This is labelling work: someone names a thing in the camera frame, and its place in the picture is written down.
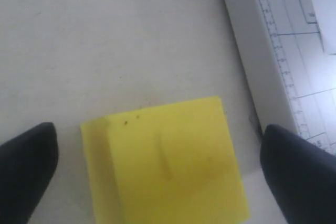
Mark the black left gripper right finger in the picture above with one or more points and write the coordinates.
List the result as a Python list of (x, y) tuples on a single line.
[(300, 176)]

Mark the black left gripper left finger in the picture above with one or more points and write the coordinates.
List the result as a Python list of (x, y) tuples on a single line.
[(28, 163)]

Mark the yellow foam cube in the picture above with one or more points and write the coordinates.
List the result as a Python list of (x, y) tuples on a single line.
[(173, 163)]

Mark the white paper sheet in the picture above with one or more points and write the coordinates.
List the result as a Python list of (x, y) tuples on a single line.
[(325, 15)]

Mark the grey paper cutter base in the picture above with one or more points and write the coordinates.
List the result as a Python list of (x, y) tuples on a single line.
[(290, 77)]

